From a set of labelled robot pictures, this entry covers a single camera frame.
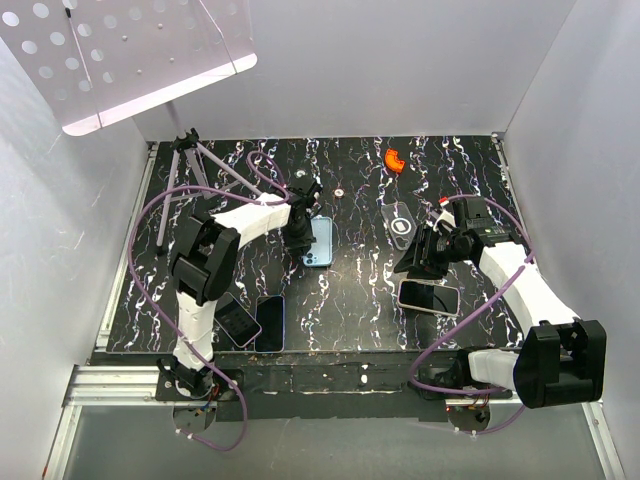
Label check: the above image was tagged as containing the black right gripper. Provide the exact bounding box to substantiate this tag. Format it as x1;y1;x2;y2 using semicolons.
393;223;470;281

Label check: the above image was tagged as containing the blue phone case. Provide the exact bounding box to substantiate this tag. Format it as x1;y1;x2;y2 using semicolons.
302;216;333;268

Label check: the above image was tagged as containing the pink phone case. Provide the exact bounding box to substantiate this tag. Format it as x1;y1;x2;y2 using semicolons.
397;278;461;318

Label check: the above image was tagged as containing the lilac phone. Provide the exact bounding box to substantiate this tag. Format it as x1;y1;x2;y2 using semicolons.
214;292;262;348

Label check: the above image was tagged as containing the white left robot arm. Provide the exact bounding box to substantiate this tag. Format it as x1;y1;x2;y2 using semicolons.
169;177;322;400

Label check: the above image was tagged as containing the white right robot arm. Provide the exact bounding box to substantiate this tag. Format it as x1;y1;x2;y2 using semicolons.
394;194;607;409

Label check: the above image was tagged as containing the clear magnetic phone case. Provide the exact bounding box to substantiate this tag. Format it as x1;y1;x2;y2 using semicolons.
381;201;417;251

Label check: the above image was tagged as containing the purple edged black phone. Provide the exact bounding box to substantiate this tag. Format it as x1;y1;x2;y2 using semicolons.
254;295;285;353

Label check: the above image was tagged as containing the orange curved plastic part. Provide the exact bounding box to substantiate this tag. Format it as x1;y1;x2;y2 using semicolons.
384;148;406;174

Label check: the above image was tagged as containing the perforated music stand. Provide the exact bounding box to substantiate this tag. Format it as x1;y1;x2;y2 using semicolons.
0;0;282;257

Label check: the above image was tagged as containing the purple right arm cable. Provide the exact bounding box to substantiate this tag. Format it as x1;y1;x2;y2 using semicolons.
408;195;536;436

